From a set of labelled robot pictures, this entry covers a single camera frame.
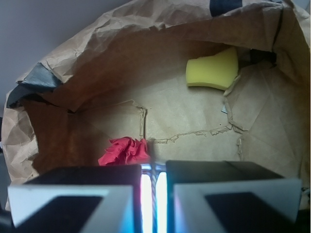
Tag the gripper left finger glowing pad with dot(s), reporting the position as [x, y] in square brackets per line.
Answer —
[97, 199]

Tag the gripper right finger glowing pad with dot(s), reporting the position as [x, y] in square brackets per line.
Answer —
[226, 197]

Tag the silver key bunch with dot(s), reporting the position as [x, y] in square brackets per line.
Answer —
[153, 183]

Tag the red crumpled paper ball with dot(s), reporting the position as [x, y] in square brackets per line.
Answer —
[125, 151]

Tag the brown paper bag tray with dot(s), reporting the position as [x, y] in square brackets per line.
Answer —
[125, 75]

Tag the yellow sponge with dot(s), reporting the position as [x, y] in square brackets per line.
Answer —
[216, 71]

